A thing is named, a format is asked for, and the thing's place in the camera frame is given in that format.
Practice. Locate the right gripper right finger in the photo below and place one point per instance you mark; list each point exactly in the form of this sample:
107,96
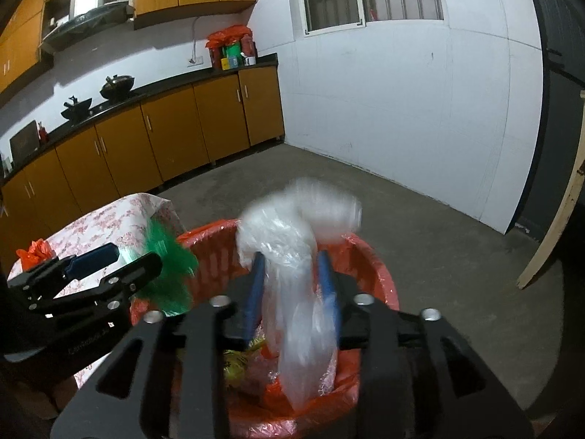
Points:
418,376

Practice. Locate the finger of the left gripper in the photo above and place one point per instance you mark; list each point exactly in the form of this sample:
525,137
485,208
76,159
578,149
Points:
57,273
112,294

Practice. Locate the green plastic bag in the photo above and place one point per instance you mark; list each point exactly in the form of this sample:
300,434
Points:
169,291

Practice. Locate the yellow-green plastic wrapper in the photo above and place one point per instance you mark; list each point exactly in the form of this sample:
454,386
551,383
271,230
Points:
236,362

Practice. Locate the clear plastic bag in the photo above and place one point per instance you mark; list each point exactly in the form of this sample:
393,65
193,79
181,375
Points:
286,227

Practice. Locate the red trash basket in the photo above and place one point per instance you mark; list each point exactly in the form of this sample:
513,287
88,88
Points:
309,352

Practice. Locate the orange lower kitchen cabinets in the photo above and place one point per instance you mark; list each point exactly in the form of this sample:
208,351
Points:
140,149

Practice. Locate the crumpled orange bag on table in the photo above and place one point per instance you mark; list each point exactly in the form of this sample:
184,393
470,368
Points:
38,252

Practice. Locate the floral pink tablecloth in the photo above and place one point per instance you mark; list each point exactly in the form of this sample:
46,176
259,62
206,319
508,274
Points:
122,223

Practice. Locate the red bottle on counter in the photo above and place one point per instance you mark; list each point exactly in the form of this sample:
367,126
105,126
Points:
43,135

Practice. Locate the black wok left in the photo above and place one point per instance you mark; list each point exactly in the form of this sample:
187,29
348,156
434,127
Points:
76,110

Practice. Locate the black wok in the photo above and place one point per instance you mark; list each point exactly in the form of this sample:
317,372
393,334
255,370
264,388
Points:
117,87
76,110

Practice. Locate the black countertop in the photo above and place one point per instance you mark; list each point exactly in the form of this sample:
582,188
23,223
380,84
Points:
134,97

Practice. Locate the black wok right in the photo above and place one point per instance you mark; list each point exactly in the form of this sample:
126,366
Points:
117,87

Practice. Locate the orange upper cabinets left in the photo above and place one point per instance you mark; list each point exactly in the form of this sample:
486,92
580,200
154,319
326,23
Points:
21,54

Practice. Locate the range hood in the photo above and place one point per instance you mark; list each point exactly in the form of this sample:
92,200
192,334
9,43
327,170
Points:
67,22

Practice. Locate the green box on counter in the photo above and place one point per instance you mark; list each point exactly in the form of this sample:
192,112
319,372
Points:
233,55

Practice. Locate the red bag on counter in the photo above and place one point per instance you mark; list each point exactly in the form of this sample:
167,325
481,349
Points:
237,33

